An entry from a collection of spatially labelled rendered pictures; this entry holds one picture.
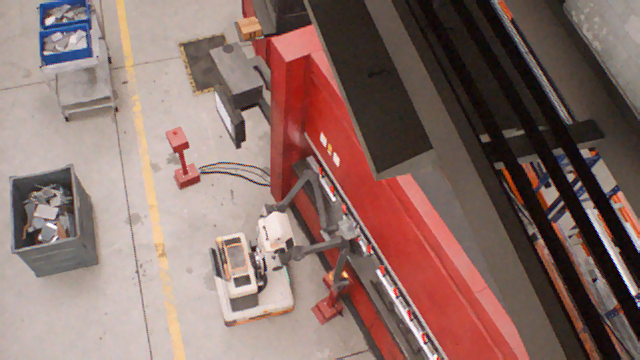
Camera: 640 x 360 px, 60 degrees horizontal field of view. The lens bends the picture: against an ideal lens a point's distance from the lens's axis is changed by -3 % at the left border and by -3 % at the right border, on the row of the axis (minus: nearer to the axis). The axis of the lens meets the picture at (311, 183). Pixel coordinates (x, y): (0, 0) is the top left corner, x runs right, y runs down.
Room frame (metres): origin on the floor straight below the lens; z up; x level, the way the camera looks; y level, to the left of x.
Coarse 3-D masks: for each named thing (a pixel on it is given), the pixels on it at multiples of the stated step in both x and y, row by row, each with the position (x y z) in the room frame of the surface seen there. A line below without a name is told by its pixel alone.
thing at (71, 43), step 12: (84, 24) 4.11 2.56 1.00; (48, 36) 3.96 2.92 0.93; (60, 36) 3.93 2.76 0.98; (72, 36) 3.95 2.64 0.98; (84, 36) 3.99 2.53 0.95; (48, 48) 3.76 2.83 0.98; (60, 48) 3.78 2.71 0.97; (72, 48) 3.80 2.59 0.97; (84, 48) 3.79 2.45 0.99; (48, 60) 3.65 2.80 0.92; (60, 60) 3.69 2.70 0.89; (72, 60) 3.73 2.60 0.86
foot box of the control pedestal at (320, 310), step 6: (324, 300) 1.81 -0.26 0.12; (336, 300) 1.82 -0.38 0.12; (318, 306) 1.75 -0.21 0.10; (324, 306) 1.75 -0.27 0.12; (342, 306) 1.77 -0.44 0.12; (318, 312) 1.72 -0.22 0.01; (324, 312) 1.69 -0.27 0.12; (330, 312) 1.70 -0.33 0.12; (336, 312) 1.71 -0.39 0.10; (342, 312) 1.75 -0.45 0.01; (318, 318) 1.66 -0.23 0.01; (324, 318) 1.66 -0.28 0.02; (330, 318) 1.67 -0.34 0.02
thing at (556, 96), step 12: (492, 0) 4.73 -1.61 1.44; (504, 24) 4.37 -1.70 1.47; (516, 24) 4.39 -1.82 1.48; (516, 36) 4.25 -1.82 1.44; (528, 48) 4.12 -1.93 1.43; (528, 60) 3.93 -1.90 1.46; (540, 72) 3.81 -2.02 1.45; (552, 84) 3.66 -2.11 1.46; (552, 96) 3.54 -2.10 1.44; (564, 108) 3.42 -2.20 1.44; (564, 120) 3.25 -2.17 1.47; (576, 120) 3.26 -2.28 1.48
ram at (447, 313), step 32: (320, 96) 2.73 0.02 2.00; (320, 128) 2.68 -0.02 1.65; (320, 160) 2.63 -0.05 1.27; (352, 160) 2.30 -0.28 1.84; (352, 192) 2.23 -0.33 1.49; (384, 192) 1.97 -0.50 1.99; (384, 224) 1.89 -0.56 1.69; (384, 256) 1.79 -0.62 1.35; (416, 256) 1.59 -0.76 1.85; (416, 288) 1.49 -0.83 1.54; (448, 288) 1.33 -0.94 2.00; (448, 320) 1.22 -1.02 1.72; (448, 352) 1.09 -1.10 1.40; (480, 352) 0.98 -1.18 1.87
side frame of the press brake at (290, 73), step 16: (304, 32) 3.06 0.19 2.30; (272, 48) 2.94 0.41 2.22; (288, 48) 2.88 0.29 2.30; (304, 48) 2.90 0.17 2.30; (320, 48) 2.92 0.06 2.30; (272, 64) 2.94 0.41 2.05; (288, 64) 2.76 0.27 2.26; (304, 64) 2.84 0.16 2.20; (272, 80) 2.93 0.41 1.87; (288, 80) 2.77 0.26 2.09; (304, 80) 2.84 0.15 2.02; (272, 96) 2.93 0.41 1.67; (288, 96) 2.77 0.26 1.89; (304, 96) 2.85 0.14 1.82; (272, 112) 2.93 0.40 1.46; (288, 112) 2.77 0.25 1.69; (304, 112) 2.86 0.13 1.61; (272, 128) 2.92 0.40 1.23; (288, 128) 2.78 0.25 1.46; (304, 128) 2.86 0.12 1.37; (272, 144) 2.91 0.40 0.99; (288, 144) 2.78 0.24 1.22; (304, 144) 2.87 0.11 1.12; (272, 160) 2.91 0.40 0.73; (288, 160) 2.79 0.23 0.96; (272, 176) 2.91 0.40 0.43; (288, 176) 2.79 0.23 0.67; (272, 192) 2.92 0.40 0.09; (288, 192) 2.80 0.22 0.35
